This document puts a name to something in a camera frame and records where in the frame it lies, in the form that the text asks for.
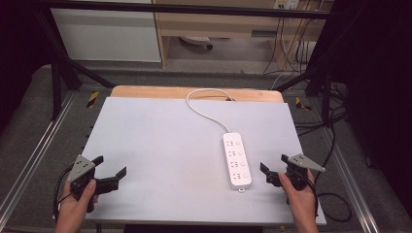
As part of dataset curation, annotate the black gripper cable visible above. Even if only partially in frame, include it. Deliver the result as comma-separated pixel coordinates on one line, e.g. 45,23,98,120
307,122,353,223
52,164,74,221

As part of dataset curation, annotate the white wall socket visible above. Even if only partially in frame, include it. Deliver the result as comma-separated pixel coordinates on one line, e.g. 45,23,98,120
273,0,300,11

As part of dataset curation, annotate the white cabinet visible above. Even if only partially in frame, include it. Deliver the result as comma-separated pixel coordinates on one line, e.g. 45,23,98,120
50,8,162,63

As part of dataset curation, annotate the bundle of black cables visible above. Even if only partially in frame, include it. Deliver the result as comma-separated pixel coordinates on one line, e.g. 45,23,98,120
262,9,325,76

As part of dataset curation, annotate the aluminium rail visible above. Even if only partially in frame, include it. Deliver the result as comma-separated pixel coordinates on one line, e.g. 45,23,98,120
320,125,381,233
0,92,78,222

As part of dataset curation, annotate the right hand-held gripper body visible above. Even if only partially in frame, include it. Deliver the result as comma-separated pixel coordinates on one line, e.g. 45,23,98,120
285,153,326,191

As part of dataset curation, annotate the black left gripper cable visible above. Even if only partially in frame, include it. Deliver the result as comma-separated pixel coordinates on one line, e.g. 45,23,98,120
52,164,74,221

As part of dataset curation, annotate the wooden table board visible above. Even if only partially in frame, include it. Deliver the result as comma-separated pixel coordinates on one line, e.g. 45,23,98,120
110,84,286,104

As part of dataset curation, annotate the black metal stand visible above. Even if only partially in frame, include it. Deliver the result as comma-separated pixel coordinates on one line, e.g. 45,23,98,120
275,18,345,124
34,13,115,121

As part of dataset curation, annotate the black metal frame bar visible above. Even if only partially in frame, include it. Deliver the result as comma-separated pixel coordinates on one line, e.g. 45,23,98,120
32,0,345,20

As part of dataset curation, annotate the person's right hand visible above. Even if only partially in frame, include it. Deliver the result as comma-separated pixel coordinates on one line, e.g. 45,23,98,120
278,169,318,221

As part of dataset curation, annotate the pale grey table mat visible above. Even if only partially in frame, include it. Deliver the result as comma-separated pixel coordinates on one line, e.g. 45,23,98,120
81,96,327,226

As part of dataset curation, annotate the light wooden desk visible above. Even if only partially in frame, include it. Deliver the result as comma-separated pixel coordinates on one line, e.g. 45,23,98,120
152,0,335,71

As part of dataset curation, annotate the white power strip cable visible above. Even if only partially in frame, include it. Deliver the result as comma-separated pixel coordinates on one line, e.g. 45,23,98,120
186,87,232,134

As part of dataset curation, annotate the person's left hand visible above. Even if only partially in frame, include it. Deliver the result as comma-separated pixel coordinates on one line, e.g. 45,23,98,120
57,180,99,225

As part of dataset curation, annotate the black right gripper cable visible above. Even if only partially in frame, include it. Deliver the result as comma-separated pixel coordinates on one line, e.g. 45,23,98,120
307,122,353,223

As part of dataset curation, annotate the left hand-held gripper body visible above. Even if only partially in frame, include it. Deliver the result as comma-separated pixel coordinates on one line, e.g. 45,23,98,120
67,154,98,199

